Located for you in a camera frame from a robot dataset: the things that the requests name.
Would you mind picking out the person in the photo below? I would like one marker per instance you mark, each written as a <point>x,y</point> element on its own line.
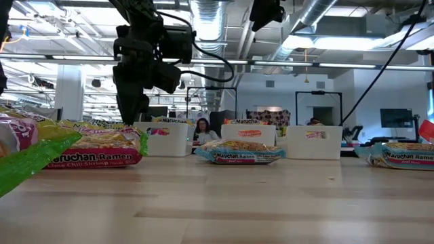
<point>203,127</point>
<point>315,121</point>

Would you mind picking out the long ceiling light strip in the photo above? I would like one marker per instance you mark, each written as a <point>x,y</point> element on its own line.
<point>281,63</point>

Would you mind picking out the black wall screen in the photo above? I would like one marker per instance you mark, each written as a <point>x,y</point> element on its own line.
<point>396,117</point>

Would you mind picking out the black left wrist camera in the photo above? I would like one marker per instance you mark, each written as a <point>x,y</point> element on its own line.
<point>167,77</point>

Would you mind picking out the green lime shrimp ramen pack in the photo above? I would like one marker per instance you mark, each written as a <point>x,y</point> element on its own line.
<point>95,159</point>
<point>20,166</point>

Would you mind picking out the white plastic bin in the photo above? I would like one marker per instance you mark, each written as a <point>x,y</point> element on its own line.
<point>305,149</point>
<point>176,145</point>
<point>230,133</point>

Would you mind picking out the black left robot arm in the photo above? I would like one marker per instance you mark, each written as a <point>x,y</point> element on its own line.
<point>135,11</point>

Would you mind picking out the patterned partition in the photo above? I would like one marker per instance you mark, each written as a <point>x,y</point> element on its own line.
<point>271,118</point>

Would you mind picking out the wide silver ventilation duct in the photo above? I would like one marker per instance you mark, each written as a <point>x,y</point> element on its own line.
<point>207,20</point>

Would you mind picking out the black metal rig frame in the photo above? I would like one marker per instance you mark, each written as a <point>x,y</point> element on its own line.
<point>318,92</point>

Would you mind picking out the black computer monitor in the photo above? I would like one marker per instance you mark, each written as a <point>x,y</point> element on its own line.
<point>159,112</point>

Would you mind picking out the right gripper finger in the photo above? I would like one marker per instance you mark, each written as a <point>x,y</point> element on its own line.
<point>266,11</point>

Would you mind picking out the slanted silver ventilation duct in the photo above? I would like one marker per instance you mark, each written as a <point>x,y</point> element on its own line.
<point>315,13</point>

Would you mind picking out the white column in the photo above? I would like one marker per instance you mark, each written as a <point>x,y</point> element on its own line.
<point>69,95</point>

